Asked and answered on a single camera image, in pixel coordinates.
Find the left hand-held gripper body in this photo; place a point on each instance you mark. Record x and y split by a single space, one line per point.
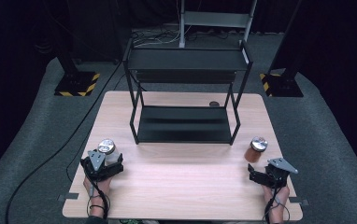
95 169

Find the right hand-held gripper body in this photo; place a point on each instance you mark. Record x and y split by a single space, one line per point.
279 175

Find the glass jar with white powder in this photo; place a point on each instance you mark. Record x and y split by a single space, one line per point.
107 148

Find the glass jar with orange contents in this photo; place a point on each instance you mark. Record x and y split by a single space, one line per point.
255 150

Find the black metal two-tier shelf rack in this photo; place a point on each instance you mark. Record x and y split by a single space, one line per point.
184 124

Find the person's left hand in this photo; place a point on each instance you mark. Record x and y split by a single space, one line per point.
100 188

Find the person's right hand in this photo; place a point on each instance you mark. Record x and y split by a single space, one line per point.
281 196

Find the grey tape strip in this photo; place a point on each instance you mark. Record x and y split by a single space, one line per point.
298 201
68 196

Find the black wristband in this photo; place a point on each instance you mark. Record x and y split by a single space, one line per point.
96 206

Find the dark round table grommet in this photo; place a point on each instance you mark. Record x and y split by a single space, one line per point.
214 104

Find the white metal stand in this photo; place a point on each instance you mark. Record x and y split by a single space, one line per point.
217 19

